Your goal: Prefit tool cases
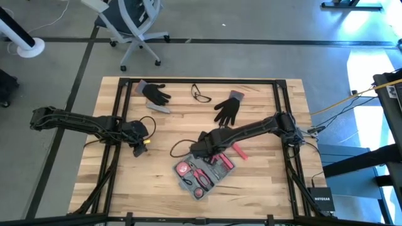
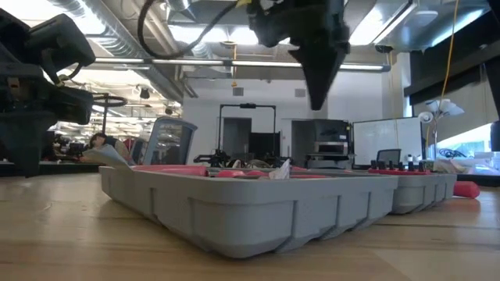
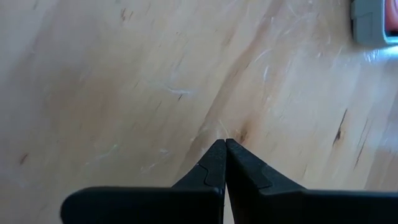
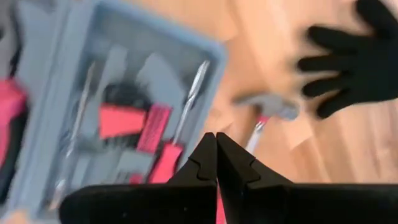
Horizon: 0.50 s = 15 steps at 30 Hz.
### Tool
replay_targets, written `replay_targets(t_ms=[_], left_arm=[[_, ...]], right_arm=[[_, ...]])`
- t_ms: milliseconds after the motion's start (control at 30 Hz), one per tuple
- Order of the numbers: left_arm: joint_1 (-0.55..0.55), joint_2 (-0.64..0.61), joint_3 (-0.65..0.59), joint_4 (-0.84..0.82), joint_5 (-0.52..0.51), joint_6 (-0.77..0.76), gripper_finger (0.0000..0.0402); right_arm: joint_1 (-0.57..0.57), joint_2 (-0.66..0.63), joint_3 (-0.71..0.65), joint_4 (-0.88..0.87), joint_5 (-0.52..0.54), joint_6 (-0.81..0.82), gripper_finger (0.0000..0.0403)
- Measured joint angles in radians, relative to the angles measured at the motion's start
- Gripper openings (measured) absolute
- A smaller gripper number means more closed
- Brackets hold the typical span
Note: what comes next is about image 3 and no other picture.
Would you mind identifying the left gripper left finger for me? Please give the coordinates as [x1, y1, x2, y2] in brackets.
[60, 139, 227, 224]

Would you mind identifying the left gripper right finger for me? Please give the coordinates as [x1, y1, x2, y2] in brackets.
[225, 138, 398, 224]

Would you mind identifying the grey plastic tool case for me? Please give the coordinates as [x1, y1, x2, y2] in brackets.
[350, 0, 398, 48]

